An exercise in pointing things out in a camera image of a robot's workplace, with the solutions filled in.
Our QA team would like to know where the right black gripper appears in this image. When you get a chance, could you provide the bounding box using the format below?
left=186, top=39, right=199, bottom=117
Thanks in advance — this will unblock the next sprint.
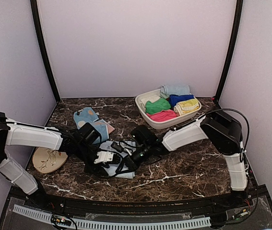
left=116, top=143, right=152, bottom=175

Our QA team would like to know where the large light blue towel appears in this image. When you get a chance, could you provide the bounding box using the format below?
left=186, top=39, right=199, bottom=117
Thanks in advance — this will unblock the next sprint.
left=95, top=141, right=139, bottom=179

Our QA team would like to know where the white plastic basin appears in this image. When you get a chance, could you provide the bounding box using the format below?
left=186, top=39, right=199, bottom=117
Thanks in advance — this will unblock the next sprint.
left=135, top=89, right=202, bottom=130

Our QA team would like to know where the blue patterned cartoon towel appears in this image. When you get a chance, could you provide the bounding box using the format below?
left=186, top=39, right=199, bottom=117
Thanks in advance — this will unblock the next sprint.
left=73, top=107, right=114, bottom=144

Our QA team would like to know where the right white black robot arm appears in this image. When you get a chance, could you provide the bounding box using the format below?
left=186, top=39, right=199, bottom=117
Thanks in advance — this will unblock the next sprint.
left=123, top=108, right=249, bottom=208

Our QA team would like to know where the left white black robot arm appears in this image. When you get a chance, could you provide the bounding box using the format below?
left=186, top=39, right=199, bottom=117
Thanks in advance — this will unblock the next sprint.
left=0, top=112, right=113, bottom=209

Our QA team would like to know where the round bird painted plate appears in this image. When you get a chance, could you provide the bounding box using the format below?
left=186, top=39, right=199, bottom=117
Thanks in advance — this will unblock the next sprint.
left=32, top=147, right=68, bottom=174

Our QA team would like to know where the pink folded towel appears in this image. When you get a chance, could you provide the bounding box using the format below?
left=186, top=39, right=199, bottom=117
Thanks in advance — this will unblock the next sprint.
left=147, top=109, right=177, bottom=122

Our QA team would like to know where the cream folded towel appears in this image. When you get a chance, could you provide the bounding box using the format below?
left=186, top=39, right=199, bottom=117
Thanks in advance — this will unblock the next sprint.
left=140, top=95, right=160, bottom=109

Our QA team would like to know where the green folded towel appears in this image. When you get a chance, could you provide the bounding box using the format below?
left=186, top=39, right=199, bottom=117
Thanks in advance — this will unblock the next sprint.
left=145, top=98, right=171, bottom=115

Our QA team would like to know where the dark blue rolled towel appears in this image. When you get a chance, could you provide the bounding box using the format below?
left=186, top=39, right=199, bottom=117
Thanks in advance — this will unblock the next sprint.
left=168, top=94, right=194, bottom=107

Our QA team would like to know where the yellow white rolled towel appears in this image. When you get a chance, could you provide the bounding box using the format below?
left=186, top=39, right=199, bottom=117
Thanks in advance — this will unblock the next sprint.
left=174, top=98, right=200, bottom=116

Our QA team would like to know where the rolled light blue towel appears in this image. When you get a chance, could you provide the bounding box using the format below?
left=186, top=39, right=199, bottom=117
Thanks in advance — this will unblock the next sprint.
left=160, top=84, right=190, bottom=99

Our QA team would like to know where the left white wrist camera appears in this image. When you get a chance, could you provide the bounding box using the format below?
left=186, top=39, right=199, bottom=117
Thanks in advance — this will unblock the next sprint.
left=94, top=151, right=114, bottom=164

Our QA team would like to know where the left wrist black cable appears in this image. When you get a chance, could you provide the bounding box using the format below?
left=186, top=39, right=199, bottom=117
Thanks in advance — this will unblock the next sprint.
left=106, top=153, right=127, bottom=178

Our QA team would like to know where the white slotted cable duct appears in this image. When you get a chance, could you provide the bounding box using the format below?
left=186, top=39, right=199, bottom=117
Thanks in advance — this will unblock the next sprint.
left=12, top=205, right=211, bottom=230

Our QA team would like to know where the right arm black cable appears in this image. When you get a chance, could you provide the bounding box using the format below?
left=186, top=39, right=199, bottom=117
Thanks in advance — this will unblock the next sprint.
left=207, top=108, right=250, bottom=154

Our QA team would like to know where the black front rail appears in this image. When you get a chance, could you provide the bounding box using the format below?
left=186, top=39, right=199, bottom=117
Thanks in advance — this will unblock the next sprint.
left=30, top=186, right=268, bottom=216

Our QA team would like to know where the left black frame post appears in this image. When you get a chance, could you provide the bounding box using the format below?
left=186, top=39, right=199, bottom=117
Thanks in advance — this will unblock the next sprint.
left=30, top=0, right=61, bottom=103

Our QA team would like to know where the black frame post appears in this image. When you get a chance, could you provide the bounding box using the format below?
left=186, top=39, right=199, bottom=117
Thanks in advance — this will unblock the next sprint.
left=214, top=0, right=244, bottom=104
left=30, top=0, right=61, bottom=103

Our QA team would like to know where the right black frame post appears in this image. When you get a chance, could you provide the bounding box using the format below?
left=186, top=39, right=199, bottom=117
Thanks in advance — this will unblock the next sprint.
left=214, top=0, right=244, bottom=104

